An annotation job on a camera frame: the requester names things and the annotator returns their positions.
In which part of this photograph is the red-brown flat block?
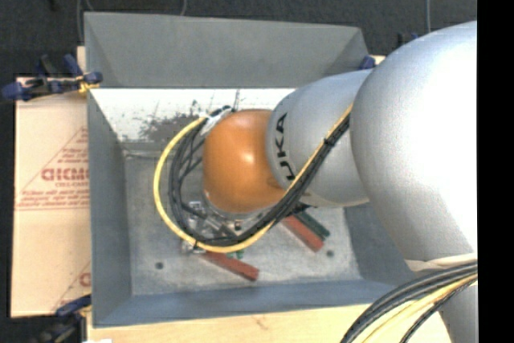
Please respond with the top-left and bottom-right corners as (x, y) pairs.
(280, 214), (325, 253)
(199, 250), (261, 282)

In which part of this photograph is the dark green flat block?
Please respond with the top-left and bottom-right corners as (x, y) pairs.
(296, 210), (332, 240)

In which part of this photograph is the brown cardboard board red print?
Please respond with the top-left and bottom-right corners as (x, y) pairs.
(9, 45), (93, 319)

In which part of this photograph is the grey metal bin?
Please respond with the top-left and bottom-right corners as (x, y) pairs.
(83, 11), (418, 329)

